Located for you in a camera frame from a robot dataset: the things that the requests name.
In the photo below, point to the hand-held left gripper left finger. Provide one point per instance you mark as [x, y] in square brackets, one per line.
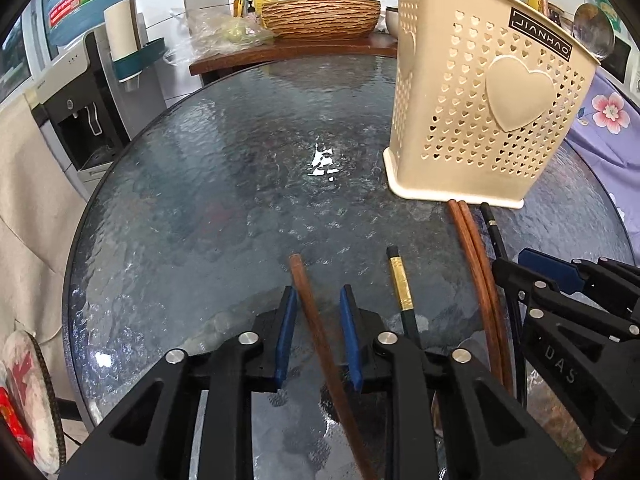
[286, 340]

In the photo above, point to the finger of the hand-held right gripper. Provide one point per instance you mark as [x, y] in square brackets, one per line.
[565, 355]
[550, 270]

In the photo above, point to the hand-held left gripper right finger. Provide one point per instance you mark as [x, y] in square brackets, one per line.
[351, 340]

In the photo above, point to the black chopstick with gold band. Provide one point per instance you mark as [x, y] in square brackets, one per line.
[401, 282]

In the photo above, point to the cream plastic utensil holder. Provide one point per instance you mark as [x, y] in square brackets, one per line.
[450, 110]

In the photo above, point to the steel spoon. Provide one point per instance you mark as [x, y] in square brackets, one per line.
[592, 30]

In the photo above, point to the purple floral cloth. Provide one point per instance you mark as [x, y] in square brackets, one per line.
[610, 125]

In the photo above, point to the white microwave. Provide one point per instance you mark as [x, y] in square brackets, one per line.
[620, 57]

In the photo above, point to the beige cloth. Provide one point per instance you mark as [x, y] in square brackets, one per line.
[30, 220]

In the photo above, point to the dark wooden counter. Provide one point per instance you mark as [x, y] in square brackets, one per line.
[280, 52]

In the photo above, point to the clear plastic bag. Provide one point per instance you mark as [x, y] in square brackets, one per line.
[220, 32]

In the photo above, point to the white water dispenser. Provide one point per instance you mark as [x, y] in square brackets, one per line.
[75, 105]

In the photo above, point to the teal cup holder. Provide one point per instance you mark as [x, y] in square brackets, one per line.
[142, 57]

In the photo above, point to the woven basin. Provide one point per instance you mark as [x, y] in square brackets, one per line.
[320, 17]

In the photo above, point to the small black bottle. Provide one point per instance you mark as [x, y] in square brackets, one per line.
[251, 8]

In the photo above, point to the white framed window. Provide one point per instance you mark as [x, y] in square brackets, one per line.
[12, 60]

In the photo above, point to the blue water jug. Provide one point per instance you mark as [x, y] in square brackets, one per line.
[82, 0]

